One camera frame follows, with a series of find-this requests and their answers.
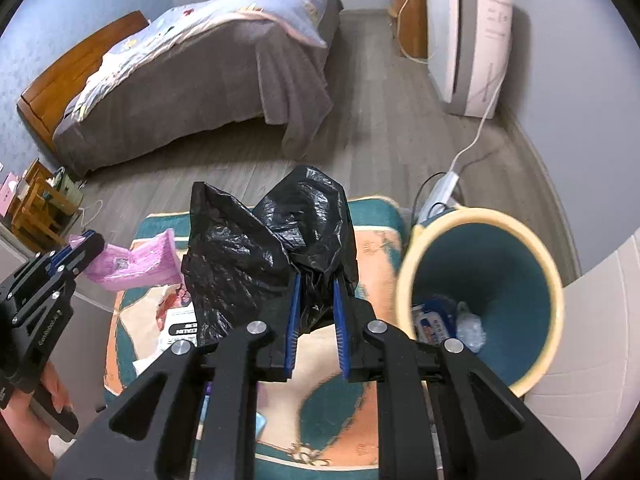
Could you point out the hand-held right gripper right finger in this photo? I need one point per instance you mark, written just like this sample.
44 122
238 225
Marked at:
342 335

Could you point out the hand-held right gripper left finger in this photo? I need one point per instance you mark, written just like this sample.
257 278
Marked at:
292 330

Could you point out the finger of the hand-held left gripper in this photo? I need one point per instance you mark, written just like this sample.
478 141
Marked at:
87 252

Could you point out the pink plastic wrapper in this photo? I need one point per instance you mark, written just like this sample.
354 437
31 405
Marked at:
135 265

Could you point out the black plastic bag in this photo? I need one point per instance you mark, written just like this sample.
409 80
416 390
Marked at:
240 260

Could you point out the blue blister pack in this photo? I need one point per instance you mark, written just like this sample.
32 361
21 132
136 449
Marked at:
260 425

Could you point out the yellow rimmed teal waste bin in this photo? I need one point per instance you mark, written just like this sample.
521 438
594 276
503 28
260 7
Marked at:
500 270

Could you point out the person's left hand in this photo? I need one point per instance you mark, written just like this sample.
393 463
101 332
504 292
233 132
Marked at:
20 435

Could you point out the wooden rack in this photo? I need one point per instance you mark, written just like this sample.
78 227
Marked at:
37 210

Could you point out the pale green bag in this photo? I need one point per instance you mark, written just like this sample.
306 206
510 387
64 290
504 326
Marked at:
67 190

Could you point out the printed teal and beige mat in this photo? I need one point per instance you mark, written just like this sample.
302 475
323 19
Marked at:
320 410

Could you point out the blue and white packet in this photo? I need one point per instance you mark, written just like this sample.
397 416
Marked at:
434 321

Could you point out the crumpled red and white packet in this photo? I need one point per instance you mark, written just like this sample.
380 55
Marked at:
170 302

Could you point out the pink box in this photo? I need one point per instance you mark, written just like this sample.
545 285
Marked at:
9 195

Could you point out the crumpled clear plastic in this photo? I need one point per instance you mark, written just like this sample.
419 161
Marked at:
471 327

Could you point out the white power strip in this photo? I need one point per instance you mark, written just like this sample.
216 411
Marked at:
440 195

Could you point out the wooden bed headboard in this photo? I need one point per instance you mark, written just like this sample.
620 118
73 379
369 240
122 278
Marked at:
60 75

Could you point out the bed with grey blanket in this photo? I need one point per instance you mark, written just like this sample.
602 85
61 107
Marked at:
200 85

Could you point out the white air purifier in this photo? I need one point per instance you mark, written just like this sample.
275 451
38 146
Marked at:
450 35

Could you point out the wooden nightstand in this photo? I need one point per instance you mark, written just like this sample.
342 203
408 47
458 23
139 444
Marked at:
412 20

